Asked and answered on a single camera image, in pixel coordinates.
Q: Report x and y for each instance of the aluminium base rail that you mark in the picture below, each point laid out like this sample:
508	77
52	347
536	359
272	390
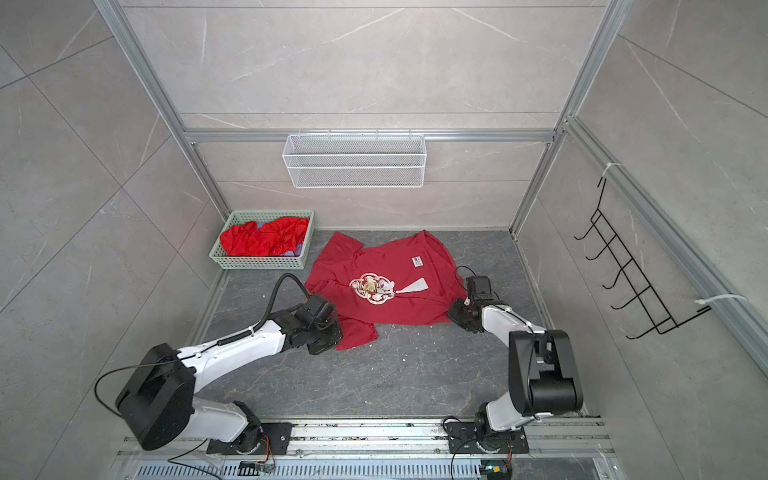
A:
379	448

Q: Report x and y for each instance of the green circuit board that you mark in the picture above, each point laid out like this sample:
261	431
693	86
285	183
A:
495	470

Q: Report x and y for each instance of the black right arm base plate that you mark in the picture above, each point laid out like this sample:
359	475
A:
466	438

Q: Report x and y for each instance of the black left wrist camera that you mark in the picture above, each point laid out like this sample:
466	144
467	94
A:
320	312

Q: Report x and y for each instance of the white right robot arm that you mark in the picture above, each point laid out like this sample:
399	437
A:
542	375

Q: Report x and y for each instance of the dark red printed t-shirt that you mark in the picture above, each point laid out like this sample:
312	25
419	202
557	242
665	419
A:
411	281

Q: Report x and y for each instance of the white wire mesh wall basket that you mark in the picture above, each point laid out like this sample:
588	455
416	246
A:
349	161

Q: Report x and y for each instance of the bright red t-shirt in basket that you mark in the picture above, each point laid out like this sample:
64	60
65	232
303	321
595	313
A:
233	241

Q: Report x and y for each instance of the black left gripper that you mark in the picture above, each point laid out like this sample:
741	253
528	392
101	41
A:
337	339

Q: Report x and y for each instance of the light green perforated plastic basket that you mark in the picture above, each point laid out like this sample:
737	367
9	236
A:
240	217

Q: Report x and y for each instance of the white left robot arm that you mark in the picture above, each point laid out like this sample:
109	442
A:
159	402

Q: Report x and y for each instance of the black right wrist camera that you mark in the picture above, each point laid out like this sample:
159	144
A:
479	289

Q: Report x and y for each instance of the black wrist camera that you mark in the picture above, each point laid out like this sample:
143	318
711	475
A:
479	289
320	312

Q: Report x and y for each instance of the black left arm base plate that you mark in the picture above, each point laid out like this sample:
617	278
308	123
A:
272	438

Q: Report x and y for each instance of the black wire wall hook rack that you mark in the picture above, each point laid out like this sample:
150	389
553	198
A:
630	272

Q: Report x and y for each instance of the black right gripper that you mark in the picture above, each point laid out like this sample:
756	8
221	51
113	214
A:
455	313

